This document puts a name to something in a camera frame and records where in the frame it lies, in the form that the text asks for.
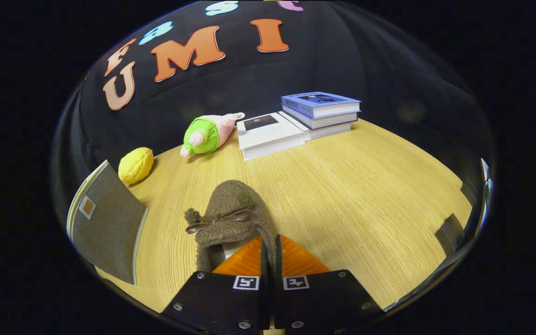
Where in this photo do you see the green and pink plush toy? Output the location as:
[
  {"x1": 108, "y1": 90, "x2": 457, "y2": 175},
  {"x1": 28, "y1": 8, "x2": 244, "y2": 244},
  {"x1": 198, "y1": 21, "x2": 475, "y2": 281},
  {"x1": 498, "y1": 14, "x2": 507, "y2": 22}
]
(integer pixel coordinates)
[{"x1": 180, "y1": 112, "x2": 246, "y2": 158}]

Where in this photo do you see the yellow plush toy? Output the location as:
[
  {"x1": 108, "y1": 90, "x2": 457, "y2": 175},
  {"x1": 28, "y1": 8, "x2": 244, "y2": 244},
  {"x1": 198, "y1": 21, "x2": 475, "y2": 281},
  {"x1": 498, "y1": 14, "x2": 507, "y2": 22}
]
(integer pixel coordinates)
[{"x1": 118, "y1": 147, "x2": 154, "y2": 185}]

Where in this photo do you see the grey fabric storage box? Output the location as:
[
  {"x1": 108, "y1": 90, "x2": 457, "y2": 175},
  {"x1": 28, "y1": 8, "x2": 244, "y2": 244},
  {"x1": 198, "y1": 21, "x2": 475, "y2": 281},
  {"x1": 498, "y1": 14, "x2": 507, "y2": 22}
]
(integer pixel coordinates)
[{"x1": 67, "y1": 160, "x2": 149, "y2": 286}]

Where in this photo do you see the black backdrop cloth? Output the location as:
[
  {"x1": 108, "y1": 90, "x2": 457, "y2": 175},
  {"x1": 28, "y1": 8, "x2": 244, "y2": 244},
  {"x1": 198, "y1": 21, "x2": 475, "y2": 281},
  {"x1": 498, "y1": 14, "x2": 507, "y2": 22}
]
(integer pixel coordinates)
[{"x1": 50, "y1": 0, "x2": 496, "y2": 205}]

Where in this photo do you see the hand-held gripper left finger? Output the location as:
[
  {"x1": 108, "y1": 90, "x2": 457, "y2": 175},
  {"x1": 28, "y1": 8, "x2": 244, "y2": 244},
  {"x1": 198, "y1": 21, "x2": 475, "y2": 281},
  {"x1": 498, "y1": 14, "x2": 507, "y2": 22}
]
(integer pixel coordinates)
[{"x1": 161, "y1": 236, "x2": 271, "y2": 335}]

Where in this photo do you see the white book with dark picture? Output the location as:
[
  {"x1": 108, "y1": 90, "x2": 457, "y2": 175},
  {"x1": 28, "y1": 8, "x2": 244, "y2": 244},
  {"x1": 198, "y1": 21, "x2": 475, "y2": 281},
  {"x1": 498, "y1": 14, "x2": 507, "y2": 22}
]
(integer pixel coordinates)
[{"x1": 236, "y1": 112, "x2": 306, "y2": 161}]

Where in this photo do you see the brown fuzzy shoe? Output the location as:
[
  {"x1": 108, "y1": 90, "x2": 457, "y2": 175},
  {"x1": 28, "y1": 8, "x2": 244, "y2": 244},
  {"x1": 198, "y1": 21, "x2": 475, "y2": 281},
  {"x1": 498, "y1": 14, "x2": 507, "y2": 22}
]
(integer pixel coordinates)
[{"x1": 184, "y1": 180, "x2": 279, "y2": 275}]

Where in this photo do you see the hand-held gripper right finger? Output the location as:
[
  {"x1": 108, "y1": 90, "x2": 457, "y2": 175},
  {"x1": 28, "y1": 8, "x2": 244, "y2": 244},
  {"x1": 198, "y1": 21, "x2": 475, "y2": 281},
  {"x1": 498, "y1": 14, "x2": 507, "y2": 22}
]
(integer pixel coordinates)
[{"x1": 274, "y1": 234, "x2": 385, "y2": 335}]

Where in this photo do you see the blue book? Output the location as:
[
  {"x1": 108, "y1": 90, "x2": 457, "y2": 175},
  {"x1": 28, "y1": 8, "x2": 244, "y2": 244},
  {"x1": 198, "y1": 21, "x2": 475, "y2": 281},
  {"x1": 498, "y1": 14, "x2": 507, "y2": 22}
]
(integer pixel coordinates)
[{"x1": 281, "y1": 91, "x2": 362, "y2": 119}]

